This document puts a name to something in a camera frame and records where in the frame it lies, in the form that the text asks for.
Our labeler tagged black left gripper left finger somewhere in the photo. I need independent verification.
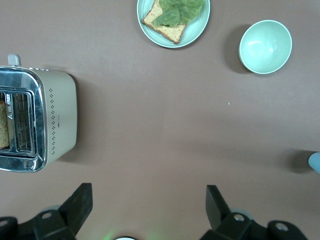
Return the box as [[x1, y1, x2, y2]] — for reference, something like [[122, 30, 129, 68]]
[[0, 182, 93, 240]]

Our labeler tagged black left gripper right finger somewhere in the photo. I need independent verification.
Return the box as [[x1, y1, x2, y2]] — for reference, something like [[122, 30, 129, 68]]
[[201, 184, 310, 240]]

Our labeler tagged beige toaster with chrome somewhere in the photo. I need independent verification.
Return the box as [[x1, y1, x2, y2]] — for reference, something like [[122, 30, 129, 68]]
[[0, 53, 78, 174]]

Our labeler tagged blue plastic cup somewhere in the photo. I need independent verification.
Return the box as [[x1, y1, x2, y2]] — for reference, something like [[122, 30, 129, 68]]
[[308, 152, 320, 174]]

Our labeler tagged toast slice in toaster slot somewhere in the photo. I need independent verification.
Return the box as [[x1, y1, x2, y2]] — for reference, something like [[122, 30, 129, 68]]
[[0, 99, 10, 149]]

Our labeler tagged pale green bowl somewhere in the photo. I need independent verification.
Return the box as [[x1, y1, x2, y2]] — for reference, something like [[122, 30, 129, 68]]
[[238, 19, 293, 75]]

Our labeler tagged pale green plate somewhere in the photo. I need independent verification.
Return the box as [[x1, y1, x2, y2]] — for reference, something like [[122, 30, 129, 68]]
[[136, 0, 211, 49]]

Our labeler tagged toast slice under lettuce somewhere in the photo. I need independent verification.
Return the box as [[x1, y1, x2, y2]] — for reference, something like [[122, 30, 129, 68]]
[[141, 0, 188, 45]]

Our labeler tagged green lettuce leaf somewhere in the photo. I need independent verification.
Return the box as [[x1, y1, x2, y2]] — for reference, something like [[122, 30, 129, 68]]
[[151, 0, 205, 28]]

